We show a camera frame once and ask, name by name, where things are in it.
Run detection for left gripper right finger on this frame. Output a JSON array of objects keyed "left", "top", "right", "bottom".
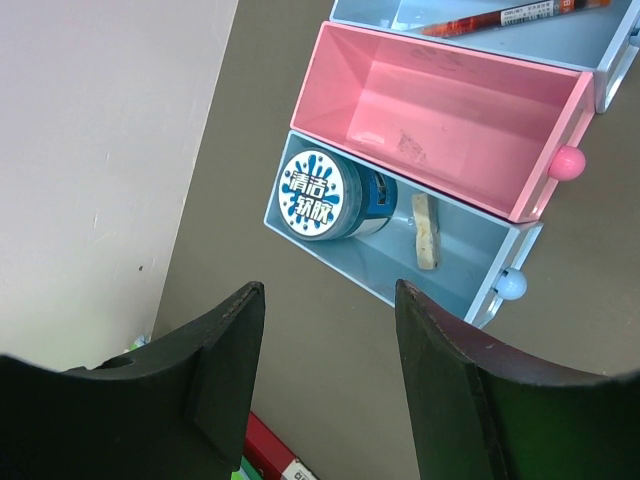
[{"left": 395, "top": 280, "right": 639, "bottom": 479}]

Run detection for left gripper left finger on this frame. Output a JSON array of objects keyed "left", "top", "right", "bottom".
[{"left": 1, "top": 281, "right": 265, "bottom": 479}]

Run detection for light blue bin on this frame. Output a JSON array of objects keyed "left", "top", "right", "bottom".
[{"left": 264, "top": 131, "right": 542, "bottom": 328}]

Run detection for white eraser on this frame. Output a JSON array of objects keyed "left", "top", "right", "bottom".
[{"left": 411, "top": 193, "right": 441, "bottom": 270}]

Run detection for blue round tape dispenser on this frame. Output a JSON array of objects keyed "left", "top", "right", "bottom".
[{"left": 276, "top": 149, "right": 398, "bottom": 241}]

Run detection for pink bin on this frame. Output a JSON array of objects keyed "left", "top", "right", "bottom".
[{"left": 291, "top": 21, "right": 595, "bottom": 223}]

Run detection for teal blue bin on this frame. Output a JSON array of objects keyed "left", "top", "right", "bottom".
[{"left": 329, "top": 1, "right": 639, "bottom": 113}]

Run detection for red pen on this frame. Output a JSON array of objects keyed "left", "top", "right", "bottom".
[{"left": 411, "top": 0, "right": 611, "bottom": 38}]

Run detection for red folder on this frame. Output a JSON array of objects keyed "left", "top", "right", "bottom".
[{"left": 244, "top": 412, "right": 318, "bottom": 480}]

